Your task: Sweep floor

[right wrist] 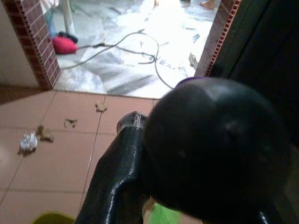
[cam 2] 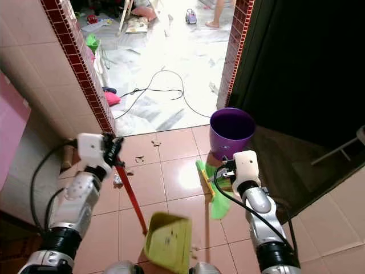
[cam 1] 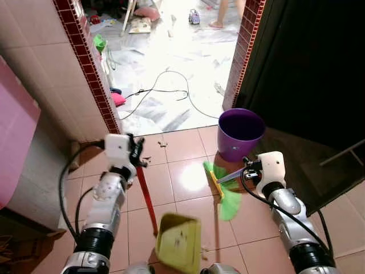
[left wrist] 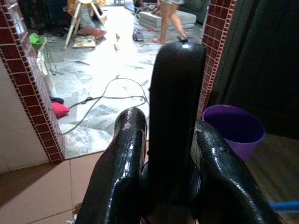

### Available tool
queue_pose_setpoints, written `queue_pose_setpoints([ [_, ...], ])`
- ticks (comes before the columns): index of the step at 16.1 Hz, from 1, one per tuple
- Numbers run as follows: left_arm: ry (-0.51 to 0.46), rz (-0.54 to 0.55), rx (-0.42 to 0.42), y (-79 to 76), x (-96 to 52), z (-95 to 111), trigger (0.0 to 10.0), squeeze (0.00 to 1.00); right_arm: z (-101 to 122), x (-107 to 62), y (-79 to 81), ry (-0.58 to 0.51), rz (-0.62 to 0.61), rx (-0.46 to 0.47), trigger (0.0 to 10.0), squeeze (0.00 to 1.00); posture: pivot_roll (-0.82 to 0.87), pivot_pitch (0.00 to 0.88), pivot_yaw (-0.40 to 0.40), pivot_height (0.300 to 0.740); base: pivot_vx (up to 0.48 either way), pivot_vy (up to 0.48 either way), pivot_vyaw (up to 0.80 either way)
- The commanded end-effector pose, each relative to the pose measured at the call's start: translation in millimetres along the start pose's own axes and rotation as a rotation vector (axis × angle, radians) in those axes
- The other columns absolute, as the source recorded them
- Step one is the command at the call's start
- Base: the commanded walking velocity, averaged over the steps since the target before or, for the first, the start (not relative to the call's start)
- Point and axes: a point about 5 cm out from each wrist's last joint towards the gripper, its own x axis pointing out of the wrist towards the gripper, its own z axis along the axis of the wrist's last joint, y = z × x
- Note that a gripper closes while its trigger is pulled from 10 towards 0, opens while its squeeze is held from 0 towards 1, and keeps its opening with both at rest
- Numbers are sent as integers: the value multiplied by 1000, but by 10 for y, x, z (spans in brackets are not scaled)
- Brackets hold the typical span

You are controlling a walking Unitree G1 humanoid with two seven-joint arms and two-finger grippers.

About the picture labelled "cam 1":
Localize purple plastic bucket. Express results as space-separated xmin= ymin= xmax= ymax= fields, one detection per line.
xmin=218 ymin=108 xmax=266 ymax=163

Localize dark door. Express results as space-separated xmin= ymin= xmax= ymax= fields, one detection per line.
xmin=236 ymin=0 xmax=365 ymax=215

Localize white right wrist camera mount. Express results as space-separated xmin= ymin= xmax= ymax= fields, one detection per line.
xmin=257 ymin=151 xmax=286 ymax=196

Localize brown cardboard box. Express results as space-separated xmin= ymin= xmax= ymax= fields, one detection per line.
xmin=0 ymin=227 xmax=68 ymax=274

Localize printed paper sheet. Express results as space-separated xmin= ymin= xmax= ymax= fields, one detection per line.
xmin=128 ymin=17 xmax=152 ymax=35

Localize person bare legs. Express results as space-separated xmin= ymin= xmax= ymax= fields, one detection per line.
xmin=208 ymin=0 xmax=247 ymax=29

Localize pink plastic object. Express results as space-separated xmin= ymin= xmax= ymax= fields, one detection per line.
xmin=109 ymin=90 xmax=127 ymax=108

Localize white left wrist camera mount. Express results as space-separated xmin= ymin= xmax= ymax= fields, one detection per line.
xmin=104 ymin=134 xmax=136 ymax=172

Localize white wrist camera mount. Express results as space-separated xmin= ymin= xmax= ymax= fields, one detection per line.
xmin=104 ymin=134 xmax=136 ymax=172
xmin=257 ymin=151 xmax=286 ymax=196

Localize small purple toy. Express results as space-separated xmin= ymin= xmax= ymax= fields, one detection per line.
xmin=188 ymin=9 xmax=202 ymax=25

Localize yellow-green dustpan red handle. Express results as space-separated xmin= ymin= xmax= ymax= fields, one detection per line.
xmin=135 ymin=166 xmax=203 ymax=274

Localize green broom blue handle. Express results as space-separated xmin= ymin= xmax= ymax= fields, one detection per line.
xmin=203 ymin=160 xmax=253 ymax=222

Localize pinkish soft bundle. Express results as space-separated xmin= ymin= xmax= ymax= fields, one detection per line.
xmin=135 ymin=5 xmax=161 ymax=22

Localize grey metal bar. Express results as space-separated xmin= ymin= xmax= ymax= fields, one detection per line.
xmin=318 ymin=139 xmax=365 ymax=167

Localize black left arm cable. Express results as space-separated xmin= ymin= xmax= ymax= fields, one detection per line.
xmin=59 ymin=143 xmax=108 ymax=240

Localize thin grey floor cable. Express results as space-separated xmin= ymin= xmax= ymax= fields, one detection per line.
xmin=117 ymin=69 xmax=222 ymax=121

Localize green plastic object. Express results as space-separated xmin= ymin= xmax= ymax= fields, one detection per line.
xmin=93 ymin=34 xmax=108 ymax=55

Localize pink cabinet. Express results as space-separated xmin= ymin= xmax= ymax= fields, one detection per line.
xmin=0 ymin=56 xmax=42 ymax=210

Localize pale wooden stick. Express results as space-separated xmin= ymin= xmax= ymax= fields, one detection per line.
xmin=121 ymin=0 xmax=138 ymax=33

